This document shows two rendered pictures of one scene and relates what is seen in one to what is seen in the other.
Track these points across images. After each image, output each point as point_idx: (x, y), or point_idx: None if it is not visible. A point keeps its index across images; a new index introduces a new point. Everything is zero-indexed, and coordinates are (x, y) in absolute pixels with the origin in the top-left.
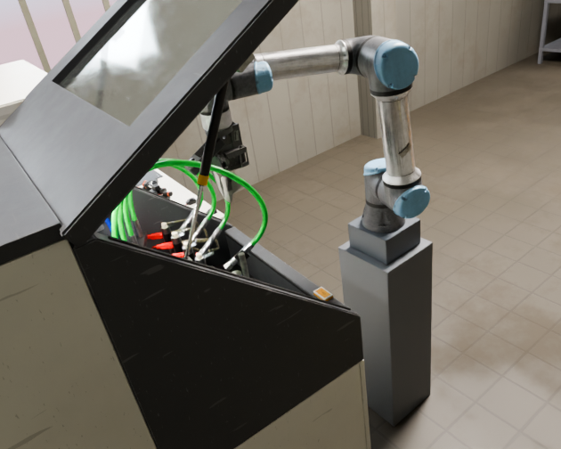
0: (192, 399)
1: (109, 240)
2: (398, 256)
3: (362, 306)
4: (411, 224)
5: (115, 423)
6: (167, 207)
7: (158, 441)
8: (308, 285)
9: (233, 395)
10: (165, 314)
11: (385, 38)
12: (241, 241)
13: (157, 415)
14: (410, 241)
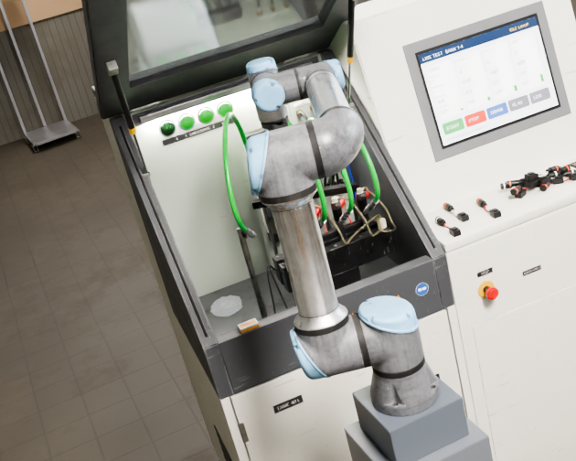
0: (159, 262)
1: (115, 127)
2: (371, 439)
3: None
4: (378, 422)
5: (144, 230)
6: (387, 181)
7: (158, 267)
8: (272, 317)
9: (171, 291)
10: (135, 191)
11: (284, 129)
12: (389, 269)
13: (153, 250)
14: (382, 443)
